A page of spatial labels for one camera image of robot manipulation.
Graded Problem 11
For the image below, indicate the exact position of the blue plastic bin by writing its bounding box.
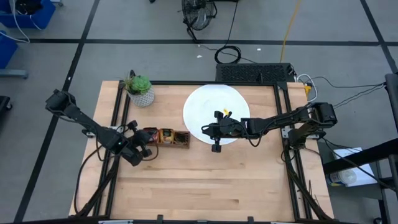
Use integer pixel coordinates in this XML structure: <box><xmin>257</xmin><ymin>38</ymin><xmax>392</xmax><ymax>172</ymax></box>
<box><xmin>0</xmin><ymin>30</ymin><xmax>20</xmax><ymax>70</ymax></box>
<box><xmin>0</xmin><ymin>0</ymin><xmax>57</xmax><ymax>30</ymax></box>

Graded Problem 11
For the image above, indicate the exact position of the black coiled hanging cable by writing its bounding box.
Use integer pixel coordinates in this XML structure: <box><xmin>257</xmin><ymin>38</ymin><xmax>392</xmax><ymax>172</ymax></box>
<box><xmin>213</xmin><ymin>0</ymin><xmax>243</xmax><ymax>65</ymax></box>

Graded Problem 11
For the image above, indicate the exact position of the black metal stand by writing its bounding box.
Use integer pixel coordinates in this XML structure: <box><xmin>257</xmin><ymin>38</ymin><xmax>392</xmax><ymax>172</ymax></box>
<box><xmin>322</xmin><ymin>73</ymin><xmax>398</xmax><ymax>224</ymax></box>

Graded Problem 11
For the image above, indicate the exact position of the yellow hanging cable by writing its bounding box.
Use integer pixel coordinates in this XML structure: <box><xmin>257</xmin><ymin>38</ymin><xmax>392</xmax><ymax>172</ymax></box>
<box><xmin>279</xmin><ymin>0</ymin><xmax>303</xmax><ymax>63</ymax></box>

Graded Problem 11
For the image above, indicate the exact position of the black perforated computer case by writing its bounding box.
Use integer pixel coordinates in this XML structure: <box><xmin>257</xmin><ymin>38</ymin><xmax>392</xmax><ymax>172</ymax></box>
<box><xmin>215</xmin><ymin>62</ymin><xmax>296</xmax><ymax>84</ymax></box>

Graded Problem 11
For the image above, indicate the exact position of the black floor fan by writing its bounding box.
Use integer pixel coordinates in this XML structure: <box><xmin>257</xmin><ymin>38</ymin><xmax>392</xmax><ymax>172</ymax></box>
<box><xmin>181</xmin><ymin>0</ymin><xmax>218</xmax><ymax>44</ymax></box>

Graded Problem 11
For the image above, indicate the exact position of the red strawberry tea packet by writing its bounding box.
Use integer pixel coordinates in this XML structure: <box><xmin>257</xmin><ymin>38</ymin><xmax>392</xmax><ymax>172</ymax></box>
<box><xmin>144</xmin><ymin>127</ymin><xmax>160</xmax><ymax>145</ymax></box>

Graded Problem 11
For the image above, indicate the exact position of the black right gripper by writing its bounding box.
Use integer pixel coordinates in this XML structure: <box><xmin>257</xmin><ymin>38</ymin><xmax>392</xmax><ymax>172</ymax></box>
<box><xmin>201</xmin><ymin>117</ymin><xmax>244</xmax><ymax>140</ymax></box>

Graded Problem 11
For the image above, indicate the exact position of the white round plate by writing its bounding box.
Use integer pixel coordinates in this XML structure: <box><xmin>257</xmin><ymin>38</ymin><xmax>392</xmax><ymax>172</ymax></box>
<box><xmin>182</xmin><ymin>83</ymin><xmax>252</xmax><ymax>146</ymax></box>

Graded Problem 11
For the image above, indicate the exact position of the yellow mango tea packet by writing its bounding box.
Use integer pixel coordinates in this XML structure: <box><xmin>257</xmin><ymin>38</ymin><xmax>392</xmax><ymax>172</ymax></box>
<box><xmin>159</xmin><ymin>128</ymin><xmax>175</xmax><ymax>145</ymax></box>

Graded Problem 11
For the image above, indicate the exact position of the brown wooden tea box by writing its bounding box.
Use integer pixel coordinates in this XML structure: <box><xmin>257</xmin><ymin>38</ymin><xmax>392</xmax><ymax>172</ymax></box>
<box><xmin>142</xmin><ymin>127</ymin><xmax>192</xmax><ymax>150</ymax></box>

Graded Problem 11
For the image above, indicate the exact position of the white cardboard box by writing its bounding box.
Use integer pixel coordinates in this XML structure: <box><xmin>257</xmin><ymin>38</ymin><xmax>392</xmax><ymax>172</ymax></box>
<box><xmin>326</xmin><ymin>147</ymin><xmax>378</xmax><ymax>188</ymax></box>

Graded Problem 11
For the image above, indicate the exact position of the succulent in white patterned pot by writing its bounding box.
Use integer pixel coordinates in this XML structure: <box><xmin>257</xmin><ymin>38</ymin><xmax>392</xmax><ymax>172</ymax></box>
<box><xmin>122</xmin><ymin>70</ymin><xmax>155</xmax><ymax>109</ymax></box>

